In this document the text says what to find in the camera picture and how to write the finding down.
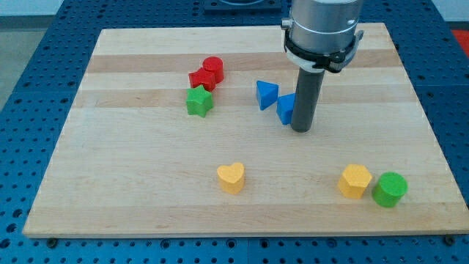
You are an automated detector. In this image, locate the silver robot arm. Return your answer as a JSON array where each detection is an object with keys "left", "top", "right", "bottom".
[{"left": 289, "top": 0, "right": 363, "bottom": 54}]

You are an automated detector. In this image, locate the yellow heart block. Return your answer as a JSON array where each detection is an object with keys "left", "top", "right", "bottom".
[{"left": 217, "top": 162, "right": 245, "bottom": 194}]

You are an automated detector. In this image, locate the green star block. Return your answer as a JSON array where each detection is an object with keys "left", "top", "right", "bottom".
[{"left": 185, "top": 85, "right": 213, "bottom": 117}]

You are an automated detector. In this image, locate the blue triangle block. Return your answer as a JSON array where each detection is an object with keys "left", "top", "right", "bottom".
[{"left": 256, "top": 81, "right": 279, "bottom": 111}]

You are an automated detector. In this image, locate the light wooden board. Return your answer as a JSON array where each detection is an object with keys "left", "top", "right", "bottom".
[{"left": 23, "top": 23, "right": 468, "bottom": 238}]

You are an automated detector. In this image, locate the blue cube block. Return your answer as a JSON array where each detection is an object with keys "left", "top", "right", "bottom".
[{"left": 276, "top": 93, "right": 295, "bottom": 125}]

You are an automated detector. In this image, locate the red star block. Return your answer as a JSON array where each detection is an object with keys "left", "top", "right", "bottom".
[{"left": 188, "top": 67, "right": 216, "bottom": 92}]

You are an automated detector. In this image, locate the red cylinder block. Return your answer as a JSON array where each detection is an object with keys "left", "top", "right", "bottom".
[{"left": 202, "top": 56, "right": 224, "bottom": 84}]

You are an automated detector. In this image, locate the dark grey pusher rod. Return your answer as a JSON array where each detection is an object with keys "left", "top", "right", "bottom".
[{"left": 291, "top": 68, "right": 325, "bottom": 133}]

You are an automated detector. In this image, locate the black white wrist clamp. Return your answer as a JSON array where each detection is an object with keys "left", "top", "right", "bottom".
[{"left": 281, "top": 18, "right": 363, "bottom": 73}]

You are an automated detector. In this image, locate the yellow hexagon block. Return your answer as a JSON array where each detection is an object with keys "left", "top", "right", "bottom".
[{"left": 337, "top": 164, "right": 372, "bottom": 199}]

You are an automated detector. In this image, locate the green cylinder block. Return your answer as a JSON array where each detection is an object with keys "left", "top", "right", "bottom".
[{"left": 372, "top": 172, "right": 408, "bottom": 208}]

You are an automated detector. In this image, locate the dark blue base plate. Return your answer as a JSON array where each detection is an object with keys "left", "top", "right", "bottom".
[{"left": 203, "top": 0, "right": 282, "bottom": 13}]

